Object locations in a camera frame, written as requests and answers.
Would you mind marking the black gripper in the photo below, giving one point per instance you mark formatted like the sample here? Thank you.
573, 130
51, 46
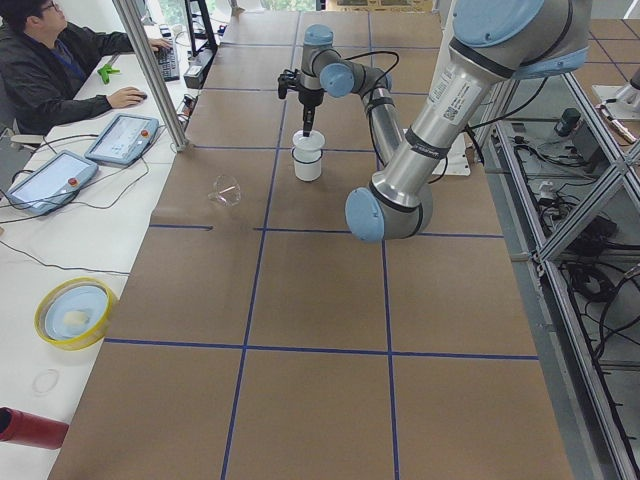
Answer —
308, 99

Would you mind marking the clear plastic funnel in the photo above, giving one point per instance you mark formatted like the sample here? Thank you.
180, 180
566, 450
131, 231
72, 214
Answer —
225, 191

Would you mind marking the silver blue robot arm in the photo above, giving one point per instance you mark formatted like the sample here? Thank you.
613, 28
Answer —
492, 41

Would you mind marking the white enamel cup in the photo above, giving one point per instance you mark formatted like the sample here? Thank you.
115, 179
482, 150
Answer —
307, 164

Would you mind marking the black keyboard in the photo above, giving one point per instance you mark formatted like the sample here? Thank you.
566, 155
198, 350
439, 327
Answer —
168, 63

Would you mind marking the far teach pendant tablet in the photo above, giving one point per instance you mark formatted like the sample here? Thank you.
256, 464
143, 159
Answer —
123, 140

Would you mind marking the teach pendant tablet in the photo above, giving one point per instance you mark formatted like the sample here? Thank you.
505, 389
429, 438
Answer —
53, 184
123, 140

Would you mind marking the green plastic tool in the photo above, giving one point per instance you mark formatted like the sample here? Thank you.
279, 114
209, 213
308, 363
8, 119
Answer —
106, 71

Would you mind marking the near teach pendant tablet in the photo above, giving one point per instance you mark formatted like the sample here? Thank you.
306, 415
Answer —
53, 184

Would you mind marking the seated person dark jacket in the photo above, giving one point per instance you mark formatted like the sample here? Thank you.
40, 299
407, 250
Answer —
45, 60

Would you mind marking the yellow tape roll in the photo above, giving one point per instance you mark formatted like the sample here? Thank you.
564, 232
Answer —
75, 314

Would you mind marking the red cylinder bottle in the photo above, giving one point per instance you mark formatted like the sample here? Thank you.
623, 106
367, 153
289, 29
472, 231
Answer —
27, 429

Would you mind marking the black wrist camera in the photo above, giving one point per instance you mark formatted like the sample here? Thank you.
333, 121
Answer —
288, 80

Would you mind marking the aluminium frame post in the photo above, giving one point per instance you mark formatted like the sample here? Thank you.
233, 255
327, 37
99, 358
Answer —
140, 42

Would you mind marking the aluminium frame rail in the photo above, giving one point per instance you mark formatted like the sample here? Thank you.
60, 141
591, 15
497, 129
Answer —
569, 154

